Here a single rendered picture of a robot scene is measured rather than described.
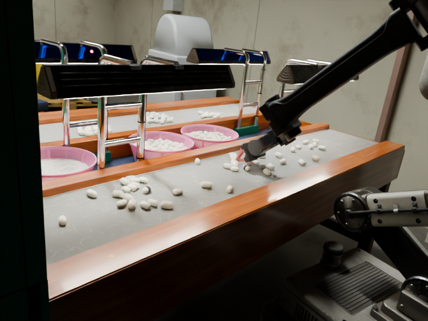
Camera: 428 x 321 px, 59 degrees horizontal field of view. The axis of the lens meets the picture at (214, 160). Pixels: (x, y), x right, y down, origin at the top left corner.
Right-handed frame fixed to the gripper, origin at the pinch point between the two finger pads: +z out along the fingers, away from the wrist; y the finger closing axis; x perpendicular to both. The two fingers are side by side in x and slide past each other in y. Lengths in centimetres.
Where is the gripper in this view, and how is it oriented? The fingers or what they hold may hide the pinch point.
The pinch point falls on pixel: (238, 158)
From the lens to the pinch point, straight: 146.0
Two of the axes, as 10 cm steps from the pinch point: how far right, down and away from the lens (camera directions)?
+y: -6.9, 1.9, -7.0
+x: 4.0, 9.1, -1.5
